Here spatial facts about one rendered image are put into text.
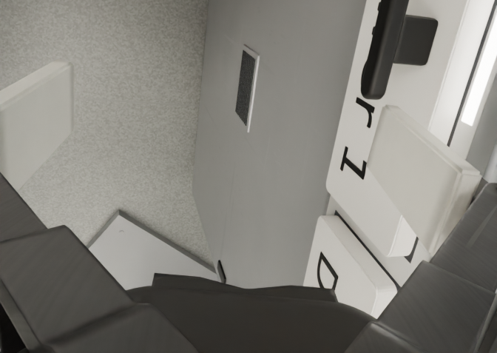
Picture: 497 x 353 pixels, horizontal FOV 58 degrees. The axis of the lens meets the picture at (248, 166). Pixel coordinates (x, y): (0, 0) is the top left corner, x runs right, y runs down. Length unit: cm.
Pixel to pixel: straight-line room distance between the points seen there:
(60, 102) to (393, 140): 13
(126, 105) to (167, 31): 21
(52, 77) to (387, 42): 18
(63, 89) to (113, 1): 97
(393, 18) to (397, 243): 15
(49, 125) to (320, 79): 34
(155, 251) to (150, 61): 55
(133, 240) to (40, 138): 118
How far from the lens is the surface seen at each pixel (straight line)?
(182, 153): 126
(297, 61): 53
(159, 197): 131
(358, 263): 37
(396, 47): 28
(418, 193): 16
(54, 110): 18
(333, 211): 43
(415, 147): 17
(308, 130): 49
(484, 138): 28
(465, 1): 29
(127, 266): 139
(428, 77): 30
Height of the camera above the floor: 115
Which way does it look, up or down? 61 degrees down
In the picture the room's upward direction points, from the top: 149 degrees clockwise
